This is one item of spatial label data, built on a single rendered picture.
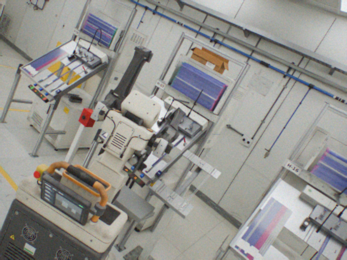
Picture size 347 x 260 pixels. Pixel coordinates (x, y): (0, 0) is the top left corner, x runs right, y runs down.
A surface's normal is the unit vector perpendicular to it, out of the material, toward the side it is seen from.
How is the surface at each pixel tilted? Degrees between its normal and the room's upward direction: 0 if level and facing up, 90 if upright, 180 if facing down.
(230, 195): 90
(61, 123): 90
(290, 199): 45
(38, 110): 90
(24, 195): 90
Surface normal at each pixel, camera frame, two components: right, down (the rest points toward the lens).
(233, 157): -0.49, -0.03
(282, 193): -0.01, -0.62
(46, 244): -0.21, 0.15
